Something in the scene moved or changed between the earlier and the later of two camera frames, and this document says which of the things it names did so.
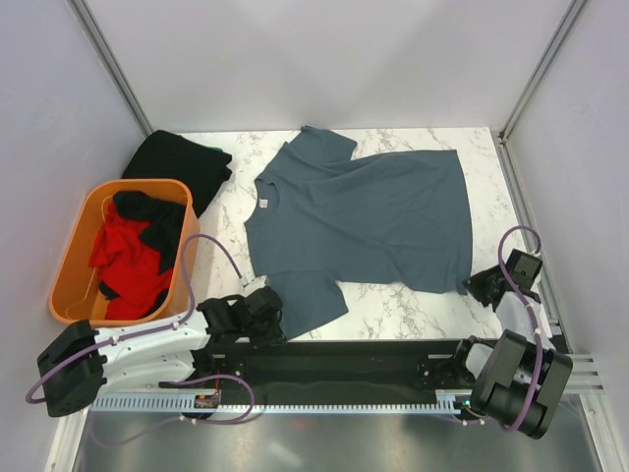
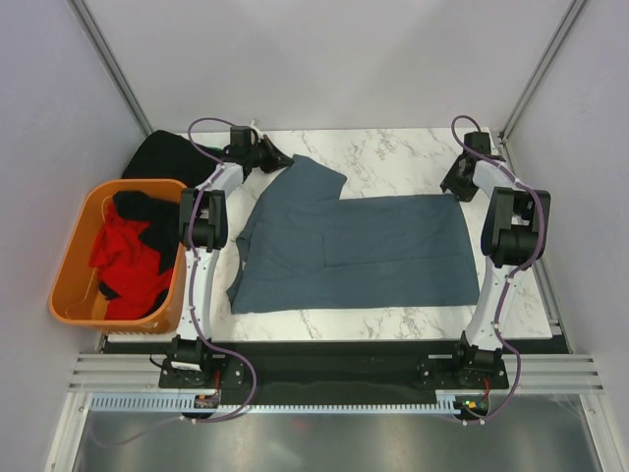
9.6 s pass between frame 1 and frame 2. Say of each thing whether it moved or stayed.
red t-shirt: stayed
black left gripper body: moved
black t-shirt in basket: stayed
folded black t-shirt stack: stayed
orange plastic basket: stayed
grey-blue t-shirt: moved
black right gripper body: moved
